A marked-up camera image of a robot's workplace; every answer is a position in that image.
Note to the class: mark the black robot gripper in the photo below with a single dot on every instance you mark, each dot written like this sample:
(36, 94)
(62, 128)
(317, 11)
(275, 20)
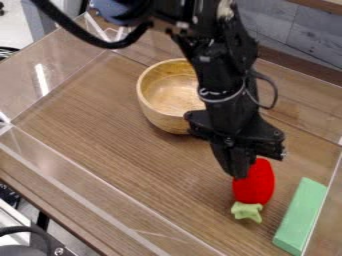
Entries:
(237, 147)

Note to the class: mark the red felt strawberry green leaves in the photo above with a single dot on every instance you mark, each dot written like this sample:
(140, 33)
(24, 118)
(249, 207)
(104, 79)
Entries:
(253, 191)

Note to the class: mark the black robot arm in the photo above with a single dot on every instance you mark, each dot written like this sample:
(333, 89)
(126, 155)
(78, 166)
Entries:
(207, 30)

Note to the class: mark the light wooden bowl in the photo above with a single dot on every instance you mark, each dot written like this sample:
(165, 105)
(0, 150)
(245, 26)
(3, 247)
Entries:
(166, 90)

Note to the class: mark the green rectangular foam block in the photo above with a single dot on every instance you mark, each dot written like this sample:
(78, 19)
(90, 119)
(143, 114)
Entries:
(299, 217)

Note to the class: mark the clear acrylic enclosure wall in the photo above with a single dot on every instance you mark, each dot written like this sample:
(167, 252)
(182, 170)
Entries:
(135, 191)

